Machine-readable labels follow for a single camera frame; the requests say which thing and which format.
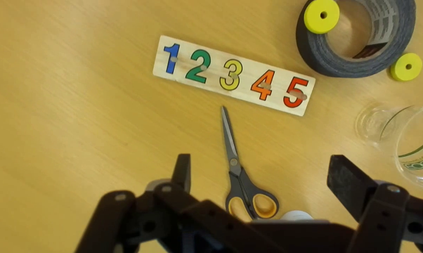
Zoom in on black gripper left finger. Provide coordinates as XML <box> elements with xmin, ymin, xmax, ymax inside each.
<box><xmin>75</xmin><ymin>154</ymin><xmax>250</xmax><ymax>253</ymax></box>

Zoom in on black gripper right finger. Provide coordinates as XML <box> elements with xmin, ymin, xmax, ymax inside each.
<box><xmin>326</xmin><ymin>154</ymin><xmax>423</xmax><ymax>253</ymax></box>

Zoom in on white paper cup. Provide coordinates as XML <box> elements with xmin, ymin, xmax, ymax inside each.
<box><xmin>279</xmin><ymin>210</ymin><xmax>315</xmax><ymax>224</ymax></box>

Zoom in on round yellow block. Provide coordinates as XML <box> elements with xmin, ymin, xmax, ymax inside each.
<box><xmin>388</xmin><ymin>51</ymin><xmax>423</xmax><ymax>83</ymax></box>
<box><xmin>302</xmin><ymin>0</ymin><xmax>342</xmax><ymax>37</ymax></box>

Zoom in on clear drinking glass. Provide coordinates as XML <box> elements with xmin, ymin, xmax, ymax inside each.
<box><xmin>354</xmin><ymin>100</ymin><xmax>423</xmax><ymax>192</ymax></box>

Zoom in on wooden number peg board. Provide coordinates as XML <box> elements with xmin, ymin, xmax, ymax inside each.
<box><xmin>152</xmin><ymin>34</ymin><xmax>318</xmax><ymax>118</ymax></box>

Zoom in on grey orange handled scissors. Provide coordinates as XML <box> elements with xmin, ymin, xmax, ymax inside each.
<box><xmin>220</xmin><ymin>104</ymin><xmax>281</xmax><ymax>222</ymax></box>

